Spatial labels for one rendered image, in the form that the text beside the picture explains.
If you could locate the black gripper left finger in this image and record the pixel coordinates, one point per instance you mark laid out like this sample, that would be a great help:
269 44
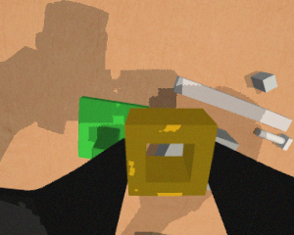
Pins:
86 201

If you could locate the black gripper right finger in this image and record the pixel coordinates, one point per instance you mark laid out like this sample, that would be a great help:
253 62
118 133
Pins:
252 198

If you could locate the grey box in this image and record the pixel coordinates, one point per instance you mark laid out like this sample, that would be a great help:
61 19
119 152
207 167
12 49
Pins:
177 149

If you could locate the olive-gold square nut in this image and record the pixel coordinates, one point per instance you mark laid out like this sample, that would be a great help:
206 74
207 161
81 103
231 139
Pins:
185 175

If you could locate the grey metal bolt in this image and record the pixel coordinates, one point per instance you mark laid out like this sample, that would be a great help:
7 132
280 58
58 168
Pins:
283 141

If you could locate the small grey cube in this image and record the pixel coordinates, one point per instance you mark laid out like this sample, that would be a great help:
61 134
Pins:
264 81

